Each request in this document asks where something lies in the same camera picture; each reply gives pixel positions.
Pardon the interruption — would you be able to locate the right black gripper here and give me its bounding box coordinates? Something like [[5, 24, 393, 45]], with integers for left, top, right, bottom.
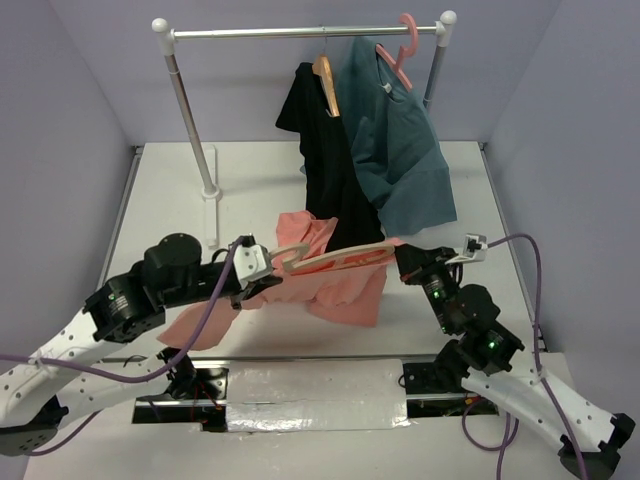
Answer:
[[390, 239, 458, 333]]

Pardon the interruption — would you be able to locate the light wooden hanger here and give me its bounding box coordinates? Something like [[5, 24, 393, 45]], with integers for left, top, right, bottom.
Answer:
[[269, 240, 403, 275]]

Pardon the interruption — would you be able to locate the salmon pink t shirt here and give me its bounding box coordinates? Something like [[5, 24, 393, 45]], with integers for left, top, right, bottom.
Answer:
[[156, 211, 394, 351]]

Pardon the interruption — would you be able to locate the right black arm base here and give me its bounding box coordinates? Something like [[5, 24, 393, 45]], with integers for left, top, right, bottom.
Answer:
[[397, 355, 498, 419]]

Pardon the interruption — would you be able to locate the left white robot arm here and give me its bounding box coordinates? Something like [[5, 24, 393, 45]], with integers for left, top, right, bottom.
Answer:
[[1, 233, 282, 457]]

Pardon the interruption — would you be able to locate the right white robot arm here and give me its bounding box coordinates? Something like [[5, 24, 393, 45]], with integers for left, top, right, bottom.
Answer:
[[395, 245, 635, 479]]

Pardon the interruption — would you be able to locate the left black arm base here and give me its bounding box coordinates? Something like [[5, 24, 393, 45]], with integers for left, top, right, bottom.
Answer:
[[132, 359, 229, 433]]

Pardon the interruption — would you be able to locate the black t shirt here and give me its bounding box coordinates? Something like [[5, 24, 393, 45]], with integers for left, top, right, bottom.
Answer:
[[275, 62, 384, 252]]

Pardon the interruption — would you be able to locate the teal t shirt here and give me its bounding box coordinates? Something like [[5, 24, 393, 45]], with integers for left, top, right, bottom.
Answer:
[[335, 37, 457, 237]]

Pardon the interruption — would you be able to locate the pink plastic hanger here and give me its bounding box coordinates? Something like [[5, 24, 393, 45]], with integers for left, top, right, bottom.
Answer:
[[375, 13, 419, 91]]

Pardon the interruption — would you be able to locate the wooden hanger with black shirt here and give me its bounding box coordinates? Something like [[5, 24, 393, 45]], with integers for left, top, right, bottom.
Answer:
[[312, 40, 340, 118]]

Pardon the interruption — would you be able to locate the silver foil cover panel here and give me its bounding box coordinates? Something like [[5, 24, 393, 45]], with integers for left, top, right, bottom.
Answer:
[[226, 359, 410, 433]]

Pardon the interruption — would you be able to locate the white and silver clothes rack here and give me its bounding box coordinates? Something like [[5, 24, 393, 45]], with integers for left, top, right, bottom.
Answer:
[[152, 10, 457, 249]]

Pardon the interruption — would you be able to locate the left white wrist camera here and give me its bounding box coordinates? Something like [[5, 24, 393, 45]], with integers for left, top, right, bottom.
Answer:
[[233, 244, 274, 288]]

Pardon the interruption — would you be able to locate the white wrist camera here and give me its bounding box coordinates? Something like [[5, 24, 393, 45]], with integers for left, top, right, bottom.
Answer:
[[233, 244, 274, 288], [445, 233, 488, 265]]

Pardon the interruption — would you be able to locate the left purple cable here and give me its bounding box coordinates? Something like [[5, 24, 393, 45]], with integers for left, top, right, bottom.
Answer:
[[0, 235, 254, 455]]

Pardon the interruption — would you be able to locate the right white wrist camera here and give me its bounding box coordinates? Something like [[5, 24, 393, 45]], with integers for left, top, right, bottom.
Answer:
[[445, 233, 488, 265]]

